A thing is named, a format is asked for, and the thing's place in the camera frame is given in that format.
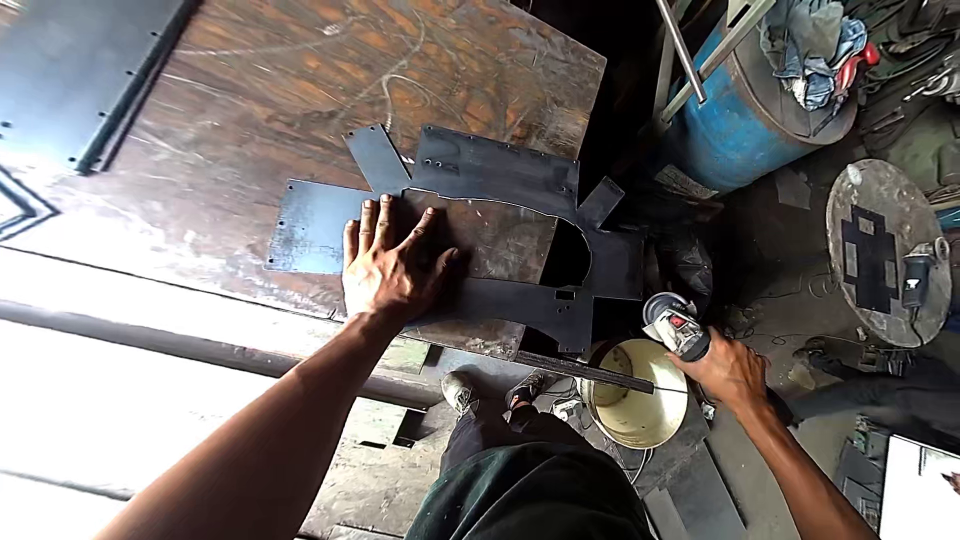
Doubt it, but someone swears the round metal stool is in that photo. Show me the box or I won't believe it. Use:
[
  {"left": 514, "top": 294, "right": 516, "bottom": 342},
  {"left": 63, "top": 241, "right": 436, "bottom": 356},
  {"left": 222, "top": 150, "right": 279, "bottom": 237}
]
[{"left": 825, "top": 158, "right": 954, "bottom": 348}]

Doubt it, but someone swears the black plate with rectangular cut-outs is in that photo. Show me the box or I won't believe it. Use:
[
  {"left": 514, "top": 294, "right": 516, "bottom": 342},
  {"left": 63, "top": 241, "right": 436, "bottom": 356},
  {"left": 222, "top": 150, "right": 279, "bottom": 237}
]
[{"left": 840, "top": 204, "right": 899, "bottom": 315}]

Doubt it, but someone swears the black angled metal frame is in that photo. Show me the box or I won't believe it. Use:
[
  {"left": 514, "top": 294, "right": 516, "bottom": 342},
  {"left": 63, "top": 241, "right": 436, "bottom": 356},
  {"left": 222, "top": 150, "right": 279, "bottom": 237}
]
[{"left": 0, "top": 163, "right": 61, "bottom": 243}]

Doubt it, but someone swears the black plastic bag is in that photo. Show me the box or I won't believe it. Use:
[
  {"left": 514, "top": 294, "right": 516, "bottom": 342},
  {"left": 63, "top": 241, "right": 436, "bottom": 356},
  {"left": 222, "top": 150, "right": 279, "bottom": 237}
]
[{"left": 651, "top": 228, "right": 715, "bottom": 320}]

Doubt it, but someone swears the person's left hand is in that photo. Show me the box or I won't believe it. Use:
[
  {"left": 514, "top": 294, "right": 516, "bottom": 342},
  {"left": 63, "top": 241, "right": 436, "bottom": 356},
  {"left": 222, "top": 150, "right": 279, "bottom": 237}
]
[{"left": 342, "top": 194, "right": 460, "bottom": 325}]

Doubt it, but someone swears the dark cut-out metal plate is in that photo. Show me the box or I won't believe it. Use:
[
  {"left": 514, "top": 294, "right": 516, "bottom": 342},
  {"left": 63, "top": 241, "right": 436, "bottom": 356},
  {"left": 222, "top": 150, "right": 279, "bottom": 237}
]
[{"left": 264, "top": 123, "right": 646, "bottom": 354}]

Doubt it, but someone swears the long dark metal bar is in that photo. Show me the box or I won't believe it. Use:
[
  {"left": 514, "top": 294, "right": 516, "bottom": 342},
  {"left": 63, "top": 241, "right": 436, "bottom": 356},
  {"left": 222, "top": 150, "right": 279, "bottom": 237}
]
[{"left": 515, "top": 351, "right": 656, "bottom": 394}]

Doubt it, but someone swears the person's right forearm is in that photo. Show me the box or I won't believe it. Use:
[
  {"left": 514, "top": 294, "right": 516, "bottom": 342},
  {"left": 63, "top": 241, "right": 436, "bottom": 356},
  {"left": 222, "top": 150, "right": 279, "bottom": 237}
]
[{"left": 733, "top": 401, "right": 880, "bottom": 540}]

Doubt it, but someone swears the brown stained worktable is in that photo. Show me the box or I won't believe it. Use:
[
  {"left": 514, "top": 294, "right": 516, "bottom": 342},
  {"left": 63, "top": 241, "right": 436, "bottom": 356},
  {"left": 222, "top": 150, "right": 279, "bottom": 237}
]
[{"left": 0, "top": 0, "right": 608, "bottom": 363}]

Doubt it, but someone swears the white grey angle grinder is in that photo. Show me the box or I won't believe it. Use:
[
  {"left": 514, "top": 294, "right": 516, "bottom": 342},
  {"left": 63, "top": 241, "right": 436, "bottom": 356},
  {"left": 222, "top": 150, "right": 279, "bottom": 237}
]
[{"left": 642, "top": 291, "right": 712, "bottom": 363}]

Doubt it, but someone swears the person's right hand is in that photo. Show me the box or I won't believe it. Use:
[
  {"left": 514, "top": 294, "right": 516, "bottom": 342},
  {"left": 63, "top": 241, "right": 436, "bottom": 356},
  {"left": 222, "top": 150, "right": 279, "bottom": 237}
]
[{"left": 666, "top": 326, "right": 771, "bottom": 415}]

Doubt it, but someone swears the pile of denim rags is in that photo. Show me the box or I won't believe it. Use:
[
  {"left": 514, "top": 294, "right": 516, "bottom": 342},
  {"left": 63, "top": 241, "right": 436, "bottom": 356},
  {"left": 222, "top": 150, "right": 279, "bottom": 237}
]
[{"left": 759, "top": 0, "right": 870, "bottom": 112}]

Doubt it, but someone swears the blue metal barrel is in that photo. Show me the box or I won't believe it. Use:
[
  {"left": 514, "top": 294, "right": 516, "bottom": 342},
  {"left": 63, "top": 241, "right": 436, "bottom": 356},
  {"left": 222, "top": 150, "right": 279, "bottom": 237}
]
[{"left": 664, "top": 15, "right": 859, "bottom": 198}]

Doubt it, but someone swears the large metal sheet with holes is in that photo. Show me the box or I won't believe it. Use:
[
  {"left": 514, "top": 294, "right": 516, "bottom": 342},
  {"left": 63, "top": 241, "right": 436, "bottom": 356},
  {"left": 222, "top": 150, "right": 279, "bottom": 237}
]
[{"left": 0, "top": 0, "right": 204, "bottom": 176}]

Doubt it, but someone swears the cream plastic bucket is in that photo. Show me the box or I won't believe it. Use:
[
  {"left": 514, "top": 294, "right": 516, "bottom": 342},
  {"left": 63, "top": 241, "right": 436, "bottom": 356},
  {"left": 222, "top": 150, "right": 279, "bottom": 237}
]
[{"left": 582, "top": 338, "right": 689, "bottom": 451}]

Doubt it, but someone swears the person's left forearm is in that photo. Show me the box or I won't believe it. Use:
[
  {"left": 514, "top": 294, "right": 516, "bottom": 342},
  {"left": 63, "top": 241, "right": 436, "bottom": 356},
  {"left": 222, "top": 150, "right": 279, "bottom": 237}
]
[{"left": 93, "top": 310, "right": 406, "bottom": 540}]

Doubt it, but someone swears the grey metal sheet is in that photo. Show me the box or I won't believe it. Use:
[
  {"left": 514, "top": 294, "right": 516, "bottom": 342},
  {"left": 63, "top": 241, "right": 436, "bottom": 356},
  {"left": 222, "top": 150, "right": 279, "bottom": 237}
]
[{"left": 643, "top": 439, "right": 749, "bottom": 540}]

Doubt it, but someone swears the white panel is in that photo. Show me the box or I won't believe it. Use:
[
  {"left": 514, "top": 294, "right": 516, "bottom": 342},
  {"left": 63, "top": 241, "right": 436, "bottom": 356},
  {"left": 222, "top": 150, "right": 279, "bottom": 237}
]
[{"left": 879, "top": 434, "right": 960, "bottom": 540}]

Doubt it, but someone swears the person's body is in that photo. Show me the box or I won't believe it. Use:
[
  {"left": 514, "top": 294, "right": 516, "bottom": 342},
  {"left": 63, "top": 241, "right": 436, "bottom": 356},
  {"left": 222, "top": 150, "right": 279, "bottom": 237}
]
[{"left": 404, "top": 441, "right": 657, "bottom": 540}]

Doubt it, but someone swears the dark angle grinder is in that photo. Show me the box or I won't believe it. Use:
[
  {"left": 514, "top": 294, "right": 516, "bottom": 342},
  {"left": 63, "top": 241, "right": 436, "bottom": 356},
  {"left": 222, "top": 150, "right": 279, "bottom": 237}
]
[{"left": 901, "top": 237, "right": 951, "bottom": 329}]

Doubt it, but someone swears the red object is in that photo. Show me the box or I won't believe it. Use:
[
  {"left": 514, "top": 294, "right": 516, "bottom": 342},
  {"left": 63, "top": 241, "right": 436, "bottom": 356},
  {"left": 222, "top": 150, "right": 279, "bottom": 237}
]
[{"left": 834, "top": 41, "right": 881, "bottom": 97}]

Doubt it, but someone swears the metal stand frame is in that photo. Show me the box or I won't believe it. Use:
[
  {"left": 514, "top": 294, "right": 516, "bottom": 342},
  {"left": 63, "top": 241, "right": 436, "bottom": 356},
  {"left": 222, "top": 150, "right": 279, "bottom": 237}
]
[{"left": 654, "top": 0, "right": 778, "bottom": 124}]

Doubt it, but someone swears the shiny metal pipe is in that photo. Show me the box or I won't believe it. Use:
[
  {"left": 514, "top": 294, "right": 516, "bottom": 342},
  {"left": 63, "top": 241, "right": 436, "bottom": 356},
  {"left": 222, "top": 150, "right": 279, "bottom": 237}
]
[{"left": 655, "top": 0, "right": 708, "bottom": 105}]

